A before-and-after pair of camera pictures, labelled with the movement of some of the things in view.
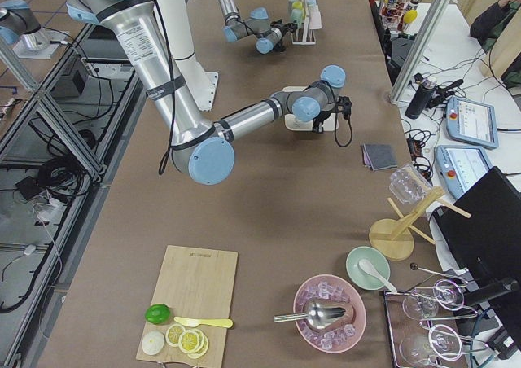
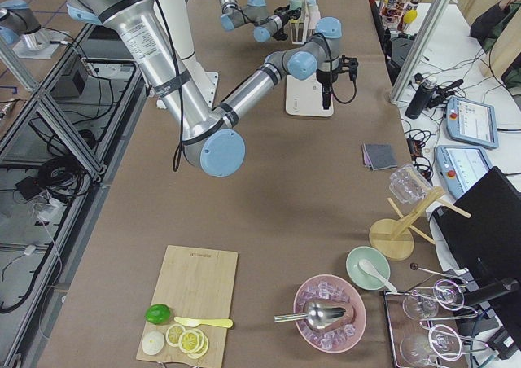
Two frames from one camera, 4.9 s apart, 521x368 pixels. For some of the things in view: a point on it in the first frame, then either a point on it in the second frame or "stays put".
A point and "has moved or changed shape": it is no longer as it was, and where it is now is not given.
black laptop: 483,226 stays put
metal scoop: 317,314 stays put
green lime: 158,313 stays put
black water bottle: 422,97 stays put
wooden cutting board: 197,283 stays put
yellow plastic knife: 195,322 stays put
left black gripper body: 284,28 to 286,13
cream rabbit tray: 293,124 has moved or changed shape
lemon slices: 191,341 stays put
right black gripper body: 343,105 to 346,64
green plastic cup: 297,15 has moved or changed shape
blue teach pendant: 471,122 stays put
